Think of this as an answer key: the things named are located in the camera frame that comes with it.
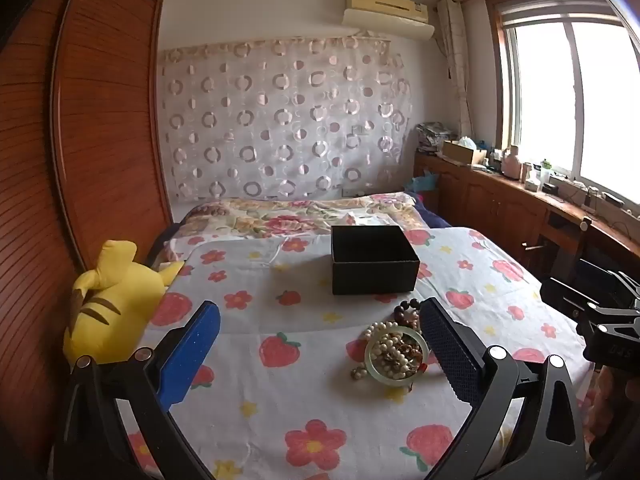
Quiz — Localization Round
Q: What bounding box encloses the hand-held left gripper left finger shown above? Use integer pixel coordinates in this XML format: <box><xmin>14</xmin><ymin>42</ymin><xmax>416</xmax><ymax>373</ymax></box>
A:
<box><xmin>52</xmin><ymin>300</ymin><xmax>222</xmax><ymax>480</ymax></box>

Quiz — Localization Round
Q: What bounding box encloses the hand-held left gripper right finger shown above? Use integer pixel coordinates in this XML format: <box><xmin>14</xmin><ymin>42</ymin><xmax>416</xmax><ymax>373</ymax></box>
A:
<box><xmin>419</xmin><ymin>297</ymin><xmax>587</xmax><ymax>480</ymax></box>

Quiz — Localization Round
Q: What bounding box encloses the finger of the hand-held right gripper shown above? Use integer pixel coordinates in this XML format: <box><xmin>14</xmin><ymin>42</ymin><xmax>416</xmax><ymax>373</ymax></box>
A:
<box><xmin>540</xmin><ymin>277</ymin><xmax>601</xmax><ymax>322</ymax></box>
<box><xmin>602</xmin><ymin>269</ymin><xmax>640</xmax><ymax>307</ymax></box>

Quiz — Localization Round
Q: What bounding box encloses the light brown bead bracelet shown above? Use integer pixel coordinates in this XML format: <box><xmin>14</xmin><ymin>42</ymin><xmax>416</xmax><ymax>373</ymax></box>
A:
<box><xmin>397</xmin><ymin>339</ymin><xmax>427</xmax><ymax>376</ymax></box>

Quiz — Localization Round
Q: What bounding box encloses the pale green jade bangle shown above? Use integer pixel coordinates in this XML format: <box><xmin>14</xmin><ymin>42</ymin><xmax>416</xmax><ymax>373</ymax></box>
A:
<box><xmin>364</xmin><ymin>327</ymin><xmax>431</xmax><ymax>386</ymax></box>

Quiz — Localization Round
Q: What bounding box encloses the black cardboard box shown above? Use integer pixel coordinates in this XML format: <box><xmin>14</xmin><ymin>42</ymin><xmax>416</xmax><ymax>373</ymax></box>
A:
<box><xmin>330</xmin><ymin>225</ymin><xmax>421</xmax><ymax>296</ymax></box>

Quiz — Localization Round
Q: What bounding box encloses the yellow plush toy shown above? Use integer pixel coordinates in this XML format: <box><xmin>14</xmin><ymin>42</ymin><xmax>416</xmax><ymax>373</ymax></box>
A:
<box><xmin>62</xmin><ymin>240</ymin><xmax>185</xmax><ymax>365</ymax></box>

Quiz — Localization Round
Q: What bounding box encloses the strawberry print bed sheet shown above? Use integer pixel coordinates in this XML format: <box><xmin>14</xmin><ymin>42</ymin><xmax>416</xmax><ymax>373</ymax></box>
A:
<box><xmin>120</xmin><ymin>227</ymin><xmax>596</xmax><ymax>480</ymax></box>

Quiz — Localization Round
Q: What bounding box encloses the wooden cabinet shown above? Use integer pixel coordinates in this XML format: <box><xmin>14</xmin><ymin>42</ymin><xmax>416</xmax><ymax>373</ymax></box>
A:
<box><xmin>412</xmin><ymin>152</ymin><xmax>640</xmax><ymax>321</ymax></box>

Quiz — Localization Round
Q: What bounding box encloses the pink kettle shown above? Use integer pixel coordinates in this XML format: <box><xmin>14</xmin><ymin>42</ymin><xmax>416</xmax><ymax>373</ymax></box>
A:
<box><xmin>501</xmin><ymin>145</ymin><xmax>521</xmax><ymax>179</ymax></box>

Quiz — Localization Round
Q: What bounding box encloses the floral blanket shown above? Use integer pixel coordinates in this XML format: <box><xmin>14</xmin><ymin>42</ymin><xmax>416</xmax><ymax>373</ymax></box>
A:
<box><xmin>172</xmin><ymin>192</ymin><xmax>437</xmax><ymax>247</ymax></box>

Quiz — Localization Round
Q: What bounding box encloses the blue plastic bag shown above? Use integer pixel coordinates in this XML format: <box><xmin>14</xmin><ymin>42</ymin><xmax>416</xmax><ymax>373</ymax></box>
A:
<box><xmin>407</xmin><ymin>170</ymin><xmax>441</xmax><ymax>194</ymax></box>

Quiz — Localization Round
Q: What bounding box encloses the open cardboard carton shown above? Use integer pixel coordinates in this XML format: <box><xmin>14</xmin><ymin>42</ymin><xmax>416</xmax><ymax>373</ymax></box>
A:
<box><xmin>442</xmin><ymin>140</ymin><xmax>487</xmax><ymax>166</ymax></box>

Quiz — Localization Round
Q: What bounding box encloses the stack of magazines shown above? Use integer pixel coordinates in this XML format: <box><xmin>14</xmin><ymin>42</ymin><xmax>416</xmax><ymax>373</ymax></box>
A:
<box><xmin>416</xmin><ymin>121</ymin><xmax>457</xmax><ymax>155</ymax></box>

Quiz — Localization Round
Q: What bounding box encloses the pale window curtain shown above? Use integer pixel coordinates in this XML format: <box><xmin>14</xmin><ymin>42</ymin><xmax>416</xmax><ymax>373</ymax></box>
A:
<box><xmin>436</xmin><ymin>0</ymin><xmax>474</xmax><ymax>137</ymax></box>

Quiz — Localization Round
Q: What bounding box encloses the wooden wardrobe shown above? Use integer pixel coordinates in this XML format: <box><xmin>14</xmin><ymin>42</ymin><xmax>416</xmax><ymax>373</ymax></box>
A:
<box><xmin>0</xmin><ymin>0</ymin><xmax>174</xmax><ymax>480</ymax></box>

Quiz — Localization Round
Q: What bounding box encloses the cream air conditioner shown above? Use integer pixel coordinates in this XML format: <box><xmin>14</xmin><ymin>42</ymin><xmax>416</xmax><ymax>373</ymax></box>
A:
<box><xmin>341</xmin><ymin>0</ymin><xmax>435</xmax><ymax>41</ymax></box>

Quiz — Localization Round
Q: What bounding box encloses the wooden frame window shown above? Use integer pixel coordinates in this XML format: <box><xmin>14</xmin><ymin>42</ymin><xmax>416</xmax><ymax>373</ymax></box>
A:
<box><xmin>486</xmin><ymin>0</ymin><xmax>640</xmax><ymax>207</ymax></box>

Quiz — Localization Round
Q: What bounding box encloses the circle pattern wall curtain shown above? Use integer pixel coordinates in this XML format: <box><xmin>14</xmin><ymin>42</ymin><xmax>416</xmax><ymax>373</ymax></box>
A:
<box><xmin>159</xmin><ymin>35</ymin><xmax>414</xmax><ymax>202</ymax></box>

